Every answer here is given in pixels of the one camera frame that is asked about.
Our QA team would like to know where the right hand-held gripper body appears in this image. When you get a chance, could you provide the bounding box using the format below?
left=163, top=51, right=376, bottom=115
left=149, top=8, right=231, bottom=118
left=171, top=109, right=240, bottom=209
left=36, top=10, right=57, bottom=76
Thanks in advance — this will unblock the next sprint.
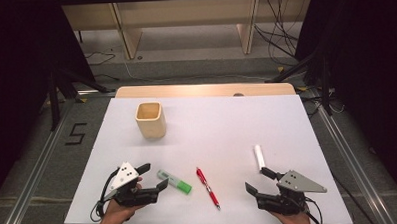
left=255, top=168, right=329, bottom=218

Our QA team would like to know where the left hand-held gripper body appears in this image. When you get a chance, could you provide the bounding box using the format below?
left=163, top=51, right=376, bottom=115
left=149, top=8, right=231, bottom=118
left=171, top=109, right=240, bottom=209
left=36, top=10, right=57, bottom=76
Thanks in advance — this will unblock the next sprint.
left=101, top=160, right=162, bottom=209

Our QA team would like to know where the green highlighter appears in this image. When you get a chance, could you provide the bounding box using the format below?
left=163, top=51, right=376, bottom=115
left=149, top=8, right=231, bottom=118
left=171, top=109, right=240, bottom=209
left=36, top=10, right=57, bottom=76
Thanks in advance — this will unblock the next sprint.
left=155, top=167, right=193, bottom=196

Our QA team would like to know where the white cylindrical stick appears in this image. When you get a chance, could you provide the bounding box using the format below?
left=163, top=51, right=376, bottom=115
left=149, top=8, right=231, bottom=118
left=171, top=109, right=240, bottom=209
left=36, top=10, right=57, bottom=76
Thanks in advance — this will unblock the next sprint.
left=253, top=144, right=267, bottom=171

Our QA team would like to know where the cream ceramic cup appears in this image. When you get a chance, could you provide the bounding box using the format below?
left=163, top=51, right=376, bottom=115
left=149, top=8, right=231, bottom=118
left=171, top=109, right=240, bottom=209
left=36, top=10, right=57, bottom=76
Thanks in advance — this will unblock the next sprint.
left=134, top=101, right=167, bottom=140

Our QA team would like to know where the red pen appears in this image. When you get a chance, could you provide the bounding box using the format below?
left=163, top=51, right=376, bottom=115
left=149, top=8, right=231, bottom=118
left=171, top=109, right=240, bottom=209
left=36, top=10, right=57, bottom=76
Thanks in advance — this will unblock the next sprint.
left=195, top=165, right=222, bottom=212

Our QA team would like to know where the person's right hand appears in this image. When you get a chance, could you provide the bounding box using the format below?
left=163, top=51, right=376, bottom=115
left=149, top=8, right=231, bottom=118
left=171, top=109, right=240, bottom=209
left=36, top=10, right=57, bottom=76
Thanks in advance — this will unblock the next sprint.
left=269, top=209, right=313, bottom=224

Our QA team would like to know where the person's left hand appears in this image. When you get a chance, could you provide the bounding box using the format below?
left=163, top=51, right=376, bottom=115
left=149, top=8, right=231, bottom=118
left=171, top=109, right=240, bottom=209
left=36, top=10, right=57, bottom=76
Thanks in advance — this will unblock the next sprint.
left=99, top=176, right=146, bottom=224

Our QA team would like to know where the white board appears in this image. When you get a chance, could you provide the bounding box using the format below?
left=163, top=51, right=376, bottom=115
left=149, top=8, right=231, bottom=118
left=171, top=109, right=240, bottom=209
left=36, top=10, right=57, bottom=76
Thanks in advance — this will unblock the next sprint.
left=59, top=89, right=355, bottom=224

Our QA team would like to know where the light wooden table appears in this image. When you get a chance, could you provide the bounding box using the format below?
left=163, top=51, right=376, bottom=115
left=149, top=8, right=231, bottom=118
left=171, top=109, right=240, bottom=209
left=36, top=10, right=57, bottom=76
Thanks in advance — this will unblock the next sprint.
left=115, top=81, right=297, bottom=102

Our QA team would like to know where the black metal stand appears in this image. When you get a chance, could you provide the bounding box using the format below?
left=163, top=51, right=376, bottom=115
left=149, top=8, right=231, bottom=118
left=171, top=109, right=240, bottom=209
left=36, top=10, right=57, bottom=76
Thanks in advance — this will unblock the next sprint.
left=263, top=46, right=335, bottom=119
left=47, top=64, right=112, bottom=132

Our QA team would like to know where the black curtain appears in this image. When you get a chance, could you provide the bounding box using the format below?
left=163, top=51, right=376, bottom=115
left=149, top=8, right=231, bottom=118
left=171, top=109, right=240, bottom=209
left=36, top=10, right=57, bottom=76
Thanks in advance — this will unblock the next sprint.
left=292, top=0, right=397, bottom=212
left=0, top=0, right=102, bottom=207

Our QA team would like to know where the pale wooden desk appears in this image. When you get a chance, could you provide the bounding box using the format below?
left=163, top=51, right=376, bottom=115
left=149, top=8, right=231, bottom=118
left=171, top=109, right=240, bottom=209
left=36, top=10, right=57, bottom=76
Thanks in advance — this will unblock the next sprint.
left=62, top=0, right=316, bottom=63

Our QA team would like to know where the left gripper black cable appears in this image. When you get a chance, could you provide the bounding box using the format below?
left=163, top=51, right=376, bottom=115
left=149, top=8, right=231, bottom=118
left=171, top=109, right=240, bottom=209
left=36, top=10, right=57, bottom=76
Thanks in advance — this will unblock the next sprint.
left=87, top=166, right=123, bottom=224

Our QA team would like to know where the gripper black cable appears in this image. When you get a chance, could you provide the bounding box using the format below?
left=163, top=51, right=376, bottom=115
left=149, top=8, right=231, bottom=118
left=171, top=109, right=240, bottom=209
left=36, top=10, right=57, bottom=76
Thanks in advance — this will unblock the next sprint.
left=87, top=166, right=123, bottom=224
left=304, top=196, right=324, bottom=224

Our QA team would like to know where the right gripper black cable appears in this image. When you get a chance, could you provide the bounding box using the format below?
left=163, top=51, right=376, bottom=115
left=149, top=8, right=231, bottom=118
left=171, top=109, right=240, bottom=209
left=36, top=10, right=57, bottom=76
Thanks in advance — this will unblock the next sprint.
left=304, top=196, right=324, bottom=224

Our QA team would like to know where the aluminium floor rail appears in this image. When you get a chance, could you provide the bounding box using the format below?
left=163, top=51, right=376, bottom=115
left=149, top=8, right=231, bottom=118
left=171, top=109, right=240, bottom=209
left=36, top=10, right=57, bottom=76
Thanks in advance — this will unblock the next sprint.
left=314, top=84, right=397, bottom=224
left=0, top=95, right=83, bottom=224

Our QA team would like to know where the looped black floor cable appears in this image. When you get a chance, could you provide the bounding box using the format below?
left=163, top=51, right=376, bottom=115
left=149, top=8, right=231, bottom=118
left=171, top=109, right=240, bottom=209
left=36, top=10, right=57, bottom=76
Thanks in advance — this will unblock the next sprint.
left=83, top=50, right=118, bottom=68

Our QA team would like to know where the tangle of black cables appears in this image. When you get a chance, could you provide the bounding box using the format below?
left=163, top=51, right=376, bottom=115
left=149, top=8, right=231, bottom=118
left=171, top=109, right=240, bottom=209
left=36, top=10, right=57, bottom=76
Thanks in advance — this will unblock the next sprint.
left=253, top=0, right=302, bottom=68

